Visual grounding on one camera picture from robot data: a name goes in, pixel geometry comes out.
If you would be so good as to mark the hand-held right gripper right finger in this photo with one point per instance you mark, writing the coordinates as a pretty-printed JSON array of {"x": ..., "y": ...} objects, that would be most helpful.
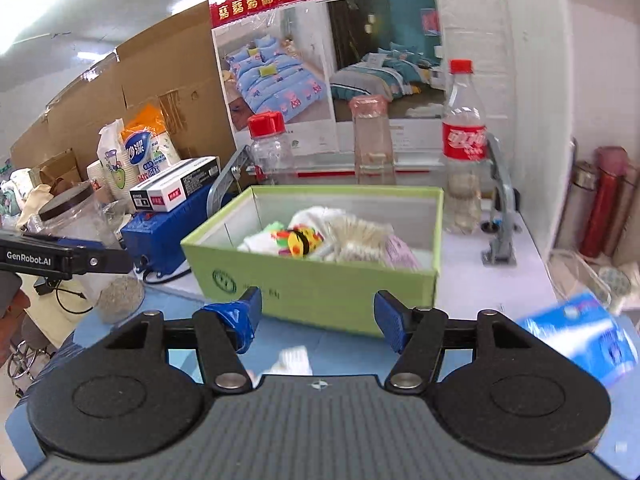
[{"x": 391, "y": 320}]

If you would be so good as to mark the cola bottle with red cap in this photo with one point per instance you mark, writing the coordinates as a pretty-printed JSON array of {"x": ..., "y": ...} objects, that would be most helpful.
[{"x": 464, "y": 145}]

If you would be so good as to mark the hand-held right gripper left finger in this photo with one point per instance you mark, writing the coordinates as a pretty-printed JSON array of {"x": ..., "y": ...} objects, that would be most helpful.
[{"x": 245, "y": 312}]

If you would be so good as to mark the single white sock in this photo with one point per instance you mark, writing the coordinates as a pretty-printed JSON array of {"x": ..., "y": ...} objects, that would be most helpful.
[{"x": 295, "y": 360}]

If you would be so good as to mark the pink wet wipes pack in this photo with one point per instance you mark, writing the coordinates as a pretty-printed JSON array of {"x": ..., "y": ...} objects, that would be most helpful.
[{"x": 402, "y": 255}]

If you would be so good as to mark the white baby socks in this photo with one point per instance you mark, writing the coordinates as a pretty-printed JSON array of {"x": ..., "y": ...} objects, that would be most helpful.
[{"x": 260, "y": 242}]

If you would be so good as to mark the metal-legged stool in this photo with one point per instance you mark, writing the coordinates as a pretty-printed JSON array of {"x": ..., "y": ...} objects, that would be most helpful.
[{"x": 22, "y": 340}]

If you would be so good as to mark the colourful striped toy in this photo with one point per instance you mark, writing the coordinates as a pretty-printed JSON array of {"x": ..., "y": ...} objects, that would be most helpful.
[{"x": 300, "y": 242}]

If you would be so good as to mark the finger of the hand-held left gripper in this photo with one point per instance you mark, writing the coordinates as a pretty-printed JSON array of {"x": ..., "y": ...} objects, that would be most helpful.
[{"x": 107, "y": 261}]

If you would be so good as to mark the brown cardboard sheet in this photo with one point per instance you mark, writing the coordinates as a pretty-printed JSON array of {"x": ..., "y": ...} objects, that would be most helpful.
[{"x": 150, "y": 70}]

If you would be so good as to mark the small clear red-capped bottle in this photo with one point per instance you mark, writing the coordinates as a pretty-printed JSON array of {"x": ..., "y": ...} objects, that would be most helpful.
[{"x": 270, "y": 152}]

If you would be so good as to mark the wall poster with bedding photos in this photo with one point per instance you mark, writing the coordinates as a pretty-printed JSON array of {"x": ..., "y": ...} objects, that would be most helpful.
[{"x": 280, "y": 75}]

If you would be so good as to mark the large jar with black lid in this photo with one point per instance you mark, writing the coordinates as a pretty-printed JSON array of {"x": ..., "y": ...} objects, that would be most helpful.
[{"x": 75, "y": 220}]

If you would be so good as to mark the blue machine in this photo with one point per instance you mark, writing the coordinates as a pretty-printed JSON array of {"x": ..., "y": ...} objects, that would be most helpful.
[{"x": 160, "y": 240}]

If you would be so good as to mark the beige cloth bag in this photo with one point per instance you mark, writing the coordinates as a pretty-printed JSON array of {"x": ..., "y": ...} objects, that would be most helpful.
[{"x": 30, "y": 200}]

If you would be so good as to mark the orange and white paper pack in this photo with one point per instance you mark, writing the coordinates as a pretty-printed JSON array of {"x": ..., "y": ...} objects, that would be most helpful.
[{"x": 150, "y": 145}]

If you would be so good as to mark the blue tissue pack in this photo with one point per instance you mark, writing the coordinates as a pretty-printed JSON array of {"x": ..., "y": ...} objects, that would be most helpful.
[{"x": 585, "y": 340}]

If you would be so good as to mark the red thermos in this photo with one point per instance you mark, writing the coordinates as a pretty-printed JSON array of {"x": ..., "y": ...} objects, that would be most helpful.
[{"x": 605, "y": 200}]

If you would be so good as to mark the green cardboard box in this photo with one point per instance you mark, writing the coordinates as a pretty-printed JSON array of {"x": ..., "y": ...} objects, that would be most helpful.
[{"x": 320, "y": 290}]

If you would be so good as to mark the blue printed tablecloth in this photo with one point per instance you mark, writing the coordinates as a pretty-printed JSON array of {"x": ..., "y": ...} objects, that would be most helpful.
[{"x": 500, "y": 300}]

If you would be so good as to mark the black and white boxes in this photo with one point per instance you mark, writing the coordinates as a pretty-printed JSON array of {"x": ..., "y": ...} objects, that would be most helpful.
[{"x": 175, "y": 185}]

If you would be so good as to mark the clear glass jar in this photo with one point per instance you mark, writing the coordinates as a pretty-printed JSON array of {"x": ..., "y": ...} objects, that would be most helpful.
[{"x": 372, "y": 145}]

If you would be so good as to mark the paper cup pack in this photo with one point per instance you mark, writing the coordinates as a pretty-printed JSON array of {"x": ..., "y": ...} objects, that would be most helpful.
[{"x": 112, "y": 160}]

